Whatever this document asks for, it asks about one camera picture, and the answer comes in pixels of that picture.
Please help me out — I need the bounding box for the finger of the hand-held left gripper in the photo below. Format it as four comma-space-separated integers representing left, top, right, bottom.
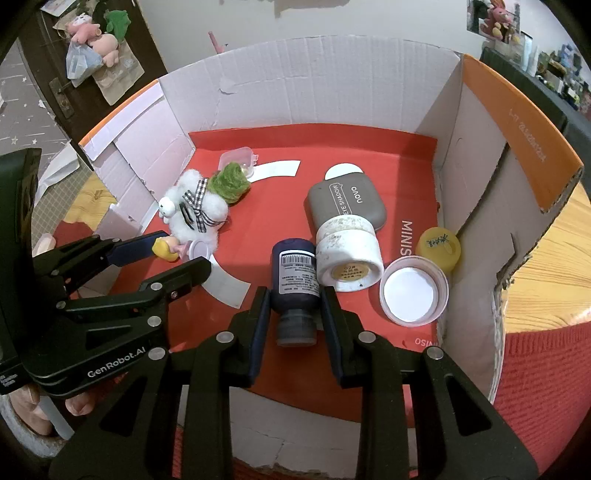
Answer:
60, 257, 212, 324
32, 232, 169, 292

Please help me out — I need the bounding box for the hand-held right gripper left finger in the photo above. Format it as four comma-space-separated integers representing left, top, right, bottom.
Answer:
48, 286, 271, 480

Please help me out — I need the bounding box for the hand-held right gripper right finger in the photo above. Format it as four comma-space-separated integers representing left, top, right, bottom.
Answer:
321, 286, 541, 480

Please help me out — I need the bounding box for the small yellow-haired doll figure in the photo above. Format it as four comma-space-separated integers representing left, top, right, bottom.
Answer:
152, 236, 214, 265

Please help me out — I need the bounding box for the dark blue bottle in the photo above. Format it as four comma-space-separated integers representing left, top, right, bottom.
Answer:
270, 237, 321, 347

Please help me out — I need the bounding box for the white plush toy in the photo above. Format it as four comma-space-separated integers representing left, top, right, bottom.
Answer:
158, 169, 230, 245

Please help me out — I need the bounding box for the white cream jar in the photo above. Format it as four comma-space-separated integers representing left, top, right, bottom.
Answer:
315, 217, 384, 293

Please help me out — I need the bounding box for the clear round lid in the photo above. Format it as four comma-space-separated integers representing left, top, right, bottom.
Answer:
379, 256, 450, 328

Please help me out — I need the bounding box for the green fuzzy toy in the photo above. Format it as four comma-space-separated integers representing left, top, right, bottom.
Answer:
208, 162, 252, 204

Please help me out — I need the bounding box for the small clear plastic box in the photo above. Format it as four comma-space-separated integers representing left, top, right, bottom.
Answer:
218, 147, 258, 178

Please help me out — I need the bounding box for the grey eyeshadow case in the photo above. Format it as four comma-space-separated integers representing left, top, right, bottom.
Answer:
307, 172, 387, 234

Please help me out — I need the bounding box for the yellow round lid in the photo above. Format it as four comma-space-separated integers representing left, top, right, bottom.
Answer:
414, 227, 462, 273

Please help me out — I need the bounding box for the orange cardboard box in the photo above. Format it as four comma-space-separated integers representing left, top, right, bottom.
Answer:
78, 38, 585, 476

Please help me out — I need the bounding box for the person's left hand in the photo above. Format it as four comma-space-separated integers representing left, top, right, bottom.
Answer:
11, 385, 95, 437

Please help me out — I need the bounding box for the pink handset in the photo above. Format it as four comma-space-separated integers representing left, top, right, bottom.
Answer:
31, 233, 57, 256

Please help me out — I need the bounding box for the white paper sheet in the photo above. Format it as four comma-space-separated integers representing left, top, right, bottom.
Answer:
36, 145, 80, 197

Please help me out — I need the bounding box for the brown paper bag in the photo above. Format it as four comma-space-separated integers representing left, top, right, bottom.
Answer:
95, 44, 145, 106

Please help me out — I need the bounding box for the clear plastic bag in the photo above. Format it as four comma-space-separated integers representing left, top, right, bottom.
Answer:
66, 42, 103, 88

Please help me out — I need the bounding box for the dark brown door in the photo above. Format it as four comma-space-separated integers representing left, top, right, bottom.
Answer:
18, 0, 169, 139

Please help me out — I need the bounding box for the pale pink plush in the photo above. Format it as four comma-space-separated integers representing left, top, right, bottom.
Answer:
88, 33, 120, 70

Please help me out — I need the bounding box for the red tablecloth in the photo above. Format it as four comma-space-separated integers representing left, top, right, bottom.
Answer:
51, 222, 591, 480

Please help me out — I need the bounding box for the pink pig plush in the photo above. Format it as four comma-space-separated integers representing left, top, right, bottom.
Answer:
68, 13, 102, 44

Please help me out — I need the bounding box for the green plush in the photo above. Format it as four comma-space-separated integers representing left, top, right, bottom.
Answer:
102, 9, 130, 44

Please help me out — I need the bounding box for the dark side table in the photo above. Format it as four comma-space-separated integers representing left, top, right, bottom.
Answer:
480, 46, 591, 153

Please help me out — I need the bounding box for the row of assorted bottles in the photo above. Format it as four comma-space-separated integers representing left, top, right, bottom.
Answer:
519, 32, 591, 112

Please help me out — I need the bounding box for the metal door handle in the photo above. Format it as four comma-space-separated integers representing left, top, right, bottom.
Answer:
48, 78, 75, 118

